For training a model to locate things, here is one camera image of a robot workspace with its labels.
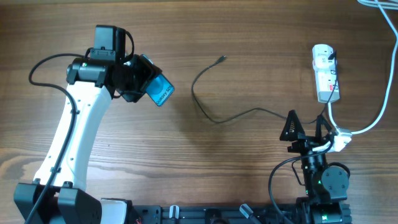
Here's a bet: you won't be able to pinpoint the white cables at corner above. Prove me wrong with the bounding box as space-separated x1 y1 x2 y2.
356 0 398 11

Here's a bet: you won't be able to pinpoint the blue Galaxy smartphone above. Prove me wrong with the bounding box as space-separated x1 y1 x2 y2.
139 54 175 106

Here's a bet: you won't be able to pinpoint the black right camera cable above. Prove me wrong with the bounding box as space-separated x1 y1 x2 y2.
267 139 335 224

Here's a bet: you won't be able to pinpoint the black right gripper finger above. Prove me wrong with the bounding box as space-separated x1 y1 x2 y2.
315 114 332 139
279 110 304 142

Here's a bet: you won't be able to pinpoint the black camera cable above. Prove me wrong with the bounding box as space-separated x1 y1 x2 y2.
267 139 335 224
24 52 94 224

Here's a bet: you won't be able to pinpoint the white power strip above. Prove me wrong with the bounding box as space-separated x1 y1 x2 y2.
312 44 340 103

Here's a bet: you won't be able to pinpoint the black USB charging cable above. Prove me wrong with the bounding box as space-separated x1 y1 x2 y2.
191 50 338 125

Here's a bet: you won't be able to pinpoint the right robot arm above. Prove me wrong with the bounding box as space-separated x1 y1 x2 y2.
280 110 352 224

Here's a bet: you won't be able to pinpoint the white USB charger plug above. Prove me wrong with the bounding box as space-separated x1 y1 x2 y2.
313 55 336 72

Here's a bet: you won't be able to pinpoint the black left camera cable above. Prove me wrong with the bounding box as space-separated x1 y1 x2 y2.
24 52 94 224

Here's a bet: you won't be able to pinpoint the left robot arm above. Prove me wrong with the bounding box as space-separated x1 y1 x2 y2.
14 25 174 223

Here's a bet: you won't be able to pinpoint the white power strip cord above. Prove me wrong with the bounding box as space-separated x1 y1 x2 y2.
327 0 398 136

